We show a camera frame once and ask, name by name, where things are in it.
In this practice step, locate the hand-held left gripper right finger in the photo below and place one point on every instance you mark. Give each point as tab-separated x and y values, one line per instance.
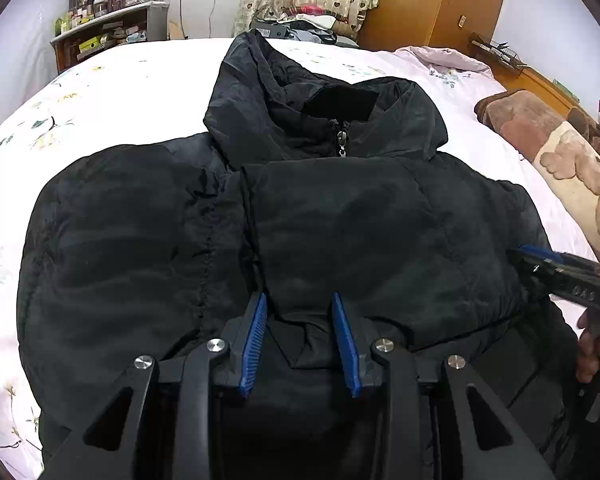
345	340

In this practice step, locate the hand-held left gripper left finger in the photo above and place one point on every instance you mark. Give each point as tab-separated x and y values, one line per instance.
254	340

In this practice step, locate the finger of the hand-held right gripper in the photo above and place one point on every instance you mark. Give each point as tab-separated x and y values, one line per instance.
537	251
570	287

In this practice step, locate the brown bear print blanket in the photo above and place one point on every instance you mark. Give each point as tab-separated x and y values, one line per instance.
545	140

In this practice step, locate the pink quilt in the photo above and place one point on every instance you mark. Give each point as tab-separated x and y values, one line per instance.
445	60

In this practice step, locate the wooden headboard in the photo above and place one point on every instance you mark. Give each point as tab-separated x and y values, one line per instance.
545	85

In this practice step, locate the group of bottles and jars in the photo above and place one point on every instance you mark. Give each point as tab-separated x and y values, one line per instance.
87	7

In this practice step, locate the black box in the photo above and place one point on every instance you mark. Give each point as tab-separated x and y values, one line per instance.
269	30

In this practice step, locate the pink floral bed sheet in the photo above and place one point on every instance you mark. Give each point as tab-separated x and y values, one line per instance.
130	100

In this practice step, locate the wooden shelf unit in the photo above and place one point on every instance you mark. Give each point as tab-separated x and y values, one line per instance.
105	35

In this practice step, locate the person's right hand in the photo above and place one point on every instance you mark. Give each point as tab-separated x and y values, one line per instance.
592	355

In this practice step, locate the black puffer jacket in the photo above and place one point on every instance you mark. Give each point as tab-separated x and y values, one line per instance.
330	210

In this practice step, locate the wooden wardrobe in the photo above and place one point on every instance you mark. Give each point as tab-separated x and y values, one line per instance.
430	5

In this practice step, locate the pile of clothes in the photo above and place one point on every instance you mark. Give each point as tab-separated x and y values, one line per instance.
315	22

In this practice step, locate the white refrigerator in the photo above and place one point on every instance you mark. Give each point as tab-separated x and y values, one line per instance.
202	5

